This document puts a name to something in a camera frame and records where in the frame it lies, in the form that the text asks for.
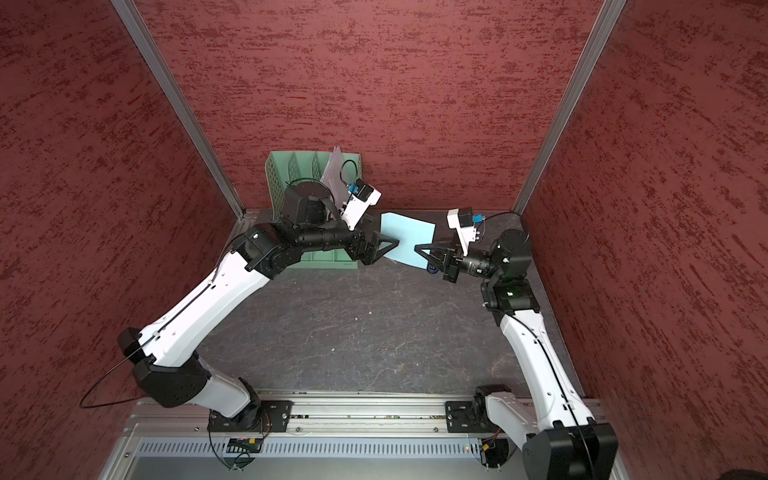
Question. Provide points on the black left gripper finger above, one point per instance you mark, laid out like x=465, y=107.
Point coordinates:
x=380, y=246
x=380, y=237

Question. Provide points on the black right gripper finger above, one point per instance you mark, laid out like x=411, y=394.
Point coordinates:
x=436, y=260
x=435, y=248

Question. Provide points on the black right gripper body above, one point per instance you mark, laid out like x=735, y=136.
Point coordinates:
x=453, y=266

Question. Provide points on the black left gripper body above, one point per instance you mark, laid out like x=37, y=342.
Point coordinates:
x=355, y=249

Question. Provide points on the light blue square paper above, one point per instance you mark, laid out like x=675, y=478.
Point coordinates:
x=409, y=232

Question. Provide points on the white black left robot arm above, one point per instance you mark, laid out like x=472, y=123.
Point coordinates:
x=166, y=365

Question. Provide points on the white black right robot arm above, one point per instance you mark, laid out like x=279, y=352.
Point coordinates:
x=562, y=438

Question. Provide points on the white paper sheets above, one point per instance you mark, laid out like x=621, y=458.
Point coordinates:
x=332, y=177

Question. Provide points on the green plastic file organizer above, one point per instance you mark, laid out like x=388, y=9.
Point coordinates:
x=285, y=168

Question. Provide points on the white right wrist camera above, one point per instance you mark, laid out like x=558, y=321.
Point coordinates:
x=465, y=223

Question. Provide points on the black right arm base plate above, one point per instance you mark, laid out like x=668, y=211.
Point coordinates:
x=460, y=417

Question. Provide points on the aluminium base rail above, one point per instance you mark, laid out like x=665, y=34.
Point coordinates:
x=354, y=414

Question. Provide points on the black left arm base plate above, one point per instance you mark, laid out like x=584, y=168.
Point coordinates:
x=276, y=415

